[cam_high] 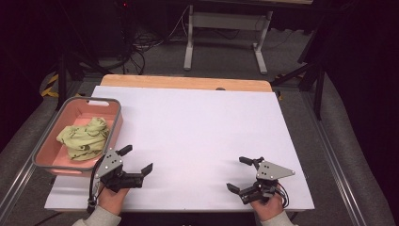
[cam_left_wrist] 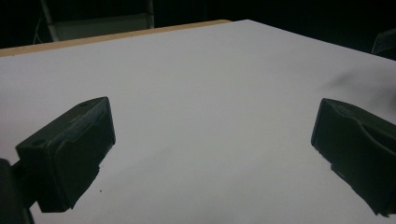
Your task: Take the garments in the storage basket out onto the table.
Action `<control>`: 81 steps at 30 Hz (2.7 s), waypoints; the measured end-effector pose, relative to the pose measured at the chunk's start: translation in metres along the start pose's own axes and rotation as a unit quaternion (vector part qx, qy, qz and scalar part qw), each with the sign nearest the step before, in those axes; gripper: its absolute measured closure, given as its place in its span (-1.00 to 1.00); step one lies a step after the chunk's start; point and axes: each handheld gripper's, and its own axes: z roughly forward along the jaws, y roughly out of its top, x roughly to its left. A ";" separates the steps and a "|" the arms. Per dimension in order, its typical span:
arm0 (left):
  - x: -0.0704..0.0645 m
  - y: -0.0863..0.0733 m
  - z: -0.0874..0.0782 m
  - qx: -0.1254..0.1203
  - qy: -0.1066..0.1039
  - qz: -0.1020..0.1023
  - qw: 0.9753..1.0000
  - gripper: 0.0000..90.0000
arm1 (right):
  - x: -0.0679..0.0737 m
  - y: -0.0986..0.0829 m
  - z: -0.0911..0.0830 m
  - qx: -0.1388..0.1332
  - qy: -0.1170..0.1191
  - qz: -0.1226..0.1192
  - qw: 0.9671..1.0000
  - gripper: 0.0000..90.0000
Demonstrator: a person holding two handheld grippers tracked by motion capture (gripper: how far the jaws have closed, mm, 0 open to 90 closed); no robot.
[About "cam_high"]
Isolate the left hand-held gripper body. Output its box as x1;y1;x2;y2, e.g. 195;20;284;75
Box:
94;149;146;193

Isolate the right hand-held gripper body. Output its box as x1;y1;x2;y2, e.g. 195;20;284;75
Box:
239;160;296;205

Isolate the green patterned cloth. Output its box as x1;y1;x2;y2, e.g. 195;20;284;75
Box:
56;116;111;162

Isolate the pink basket with grey rim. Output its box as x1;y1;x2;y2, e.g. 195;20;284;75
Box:
32;96;124;177

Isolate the person's left hand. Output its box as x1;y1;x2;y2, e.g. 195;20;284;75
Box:
97;186;131;217

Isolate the person's right hand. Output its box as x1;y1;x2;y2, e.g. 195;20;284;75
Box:
249;187;285;222

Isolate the white board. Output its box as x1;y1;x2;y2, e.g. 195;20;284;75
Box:
43;85;315;212

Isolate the wooden table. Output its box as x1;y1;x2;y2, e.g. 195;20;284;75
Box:
99;73;274;93

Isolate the black metal stand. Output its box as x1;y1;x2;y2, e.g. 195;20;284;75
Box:
270;17;327;121
56;51;106;111

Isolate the yellow black striped tape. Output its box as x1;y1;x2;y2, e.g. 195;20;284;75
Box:
40;73;61;99

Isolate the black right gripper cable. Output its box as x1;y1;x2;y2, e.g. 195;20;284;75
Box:
277;182;291;209

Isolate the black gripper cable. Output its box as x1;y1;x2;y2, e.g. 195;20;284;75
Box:
86;153;106;215
277;182;291;209

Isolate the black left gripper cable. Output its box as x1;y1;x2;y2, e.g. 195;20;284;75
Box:
86;153;106;215

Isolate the aluminium rail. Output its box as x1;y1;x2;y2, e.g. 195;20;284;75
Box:
301;92;367;226
0;161;36;218

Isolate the bundle of floor cables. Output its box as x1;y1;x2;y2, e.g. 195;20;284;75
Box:
123;5;190;75

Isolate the white metal desk frame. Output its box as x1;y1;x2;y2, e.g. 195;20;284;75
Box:
183;4;274;76

